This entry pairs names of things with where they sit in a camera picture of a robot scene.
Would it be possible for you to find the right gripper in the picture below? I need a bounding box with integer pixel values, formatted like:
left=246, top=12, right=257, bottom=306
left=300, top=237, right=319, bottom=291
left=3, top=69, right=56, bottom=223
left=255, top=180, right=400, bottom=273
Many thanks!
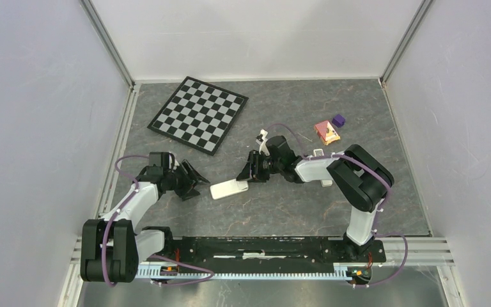
left=237, top=149, right=283, bottom=182

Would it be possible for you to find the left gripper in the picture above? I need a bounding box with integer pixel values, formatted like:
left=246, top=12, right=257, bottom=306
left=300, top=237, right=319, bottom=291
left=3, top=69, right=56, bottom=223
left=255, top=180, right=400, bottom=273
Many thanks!
left=163, top=159, right=210, bottom=201

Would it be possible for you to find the short white remote control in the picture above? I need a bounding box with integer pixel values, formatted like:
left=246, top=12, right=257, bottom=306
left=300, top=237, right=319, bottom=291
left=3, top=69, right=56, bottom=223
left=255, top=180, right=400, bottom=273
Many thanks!
left=210, top=179, right=249, bottom=200

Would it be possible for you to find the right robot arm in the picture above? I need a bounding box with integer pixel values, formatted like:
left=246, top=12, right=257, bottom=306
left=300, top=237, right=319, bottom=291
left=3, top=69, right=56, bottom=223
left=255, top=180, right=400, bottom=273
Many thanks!
left=236, top=136, right=394, bottom=261

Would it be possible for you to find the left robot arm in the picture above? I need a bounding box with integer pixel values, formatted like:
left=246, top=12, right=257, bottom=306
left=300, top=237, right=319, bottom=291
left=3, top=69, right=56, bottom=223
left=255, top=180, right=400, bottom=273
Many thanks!
left=80, top=152, right=209, bottom=287

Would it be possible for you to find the black and grey chessboard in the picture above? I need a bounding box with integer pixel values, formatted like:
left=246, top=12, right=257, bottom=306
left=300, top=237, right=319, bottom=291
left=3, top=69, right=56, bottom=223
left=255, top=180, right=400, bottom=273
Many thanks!
left=147, top=76, right=249, bottom=156

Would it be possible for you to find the red and yellow block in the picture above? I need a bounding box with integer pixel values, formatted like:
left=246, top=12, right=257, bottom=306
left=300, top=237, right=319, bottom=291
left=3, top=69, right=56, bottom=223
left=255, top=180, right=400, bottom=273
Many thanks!
left=314, top=120, right=341, bottom=146

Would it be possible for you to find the purple cube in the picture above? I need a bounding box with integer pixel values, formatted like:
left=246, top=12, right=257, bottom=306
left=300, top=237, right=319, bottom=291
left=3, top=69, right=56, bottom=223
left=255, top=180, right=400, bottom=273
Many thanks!
left=331, top=114, right=346, bottom=128

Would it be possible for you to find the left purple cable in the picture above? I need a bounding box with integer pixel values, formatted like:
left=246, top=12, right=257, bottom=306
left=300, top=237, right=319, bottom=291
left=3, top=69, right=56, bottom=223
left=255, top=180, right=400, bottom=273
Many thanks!
left=100, top=155, right=215, bottom=288

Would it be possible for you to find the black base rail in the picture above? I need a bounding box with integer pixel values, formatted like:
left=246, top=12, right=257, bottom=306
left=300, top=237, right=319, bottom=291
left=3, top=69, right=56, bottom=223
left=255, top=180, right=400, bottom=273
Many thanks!
left=158, top=237, right=387, bottom=274

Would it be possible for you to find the white slotted cable duct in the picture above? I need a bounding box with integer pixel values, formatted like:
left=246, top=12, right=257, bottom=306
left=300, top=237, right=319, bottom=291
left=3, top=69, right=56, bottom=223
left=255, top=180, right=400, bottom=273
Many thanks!
left=135, top=262, right=352, bottom=281

